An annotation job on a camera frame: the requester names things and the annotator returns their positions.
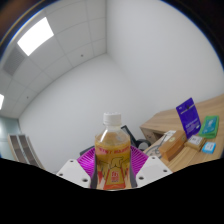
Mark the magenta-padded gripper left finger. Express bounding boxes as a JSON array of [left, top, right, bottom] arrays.
[[55, 146, 98, 189]]

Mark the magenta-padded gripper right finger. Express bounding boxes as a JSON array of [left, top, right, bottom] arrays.
[[129, 144, 173, 189]]

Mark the orange-labelled drink bottle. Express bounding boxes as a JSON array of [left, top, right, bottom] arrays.
[[94, 112, 132, 191]]

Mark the orange-brown cardboard box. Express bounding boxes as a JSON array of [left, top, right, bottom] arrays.
[[157, 129, 188, 162]]

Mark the small tan box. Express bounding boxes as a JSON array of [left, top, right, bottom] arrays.
[[184, 134, 208, 152]]

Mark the purple standing pouch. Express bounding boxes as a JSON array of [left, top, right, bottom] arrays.
[[175, 97, 202, 140]]

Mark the green flat packet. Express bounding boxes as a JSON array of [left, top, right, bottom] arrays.
[[198, 115, 220, 140]]

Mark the ceiling air vent grille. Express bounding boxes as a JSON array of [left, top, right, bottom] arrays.
[[2, 44, 26, 77]]

